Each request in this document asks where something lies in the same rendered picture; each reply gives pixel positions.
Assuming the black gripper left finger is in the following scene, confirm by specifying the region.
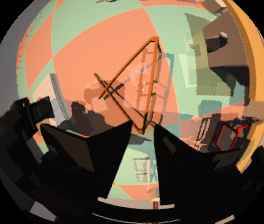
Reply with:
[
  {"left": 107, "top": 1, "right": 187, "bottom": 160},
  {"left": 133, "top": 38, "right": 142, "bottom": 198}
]
[{"left": 40, "top": 120, "right": 133, "bottom": 198}]

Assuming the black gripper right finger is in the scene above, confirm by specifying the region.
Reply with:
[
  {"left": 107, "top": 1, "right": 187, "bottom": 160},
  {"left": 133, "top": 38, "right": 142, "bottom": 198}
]
[{"left": 153, "top": 124, "right": 242, "bottom": 206}]

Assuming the grey flat rectangular panel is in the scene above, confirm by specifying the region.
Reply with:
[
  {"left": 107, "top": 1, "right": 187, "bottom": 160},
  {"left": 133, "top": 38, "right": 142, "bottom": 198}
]
[{"left": 222, "top": 7, "right": 264, "bottom": 175}]

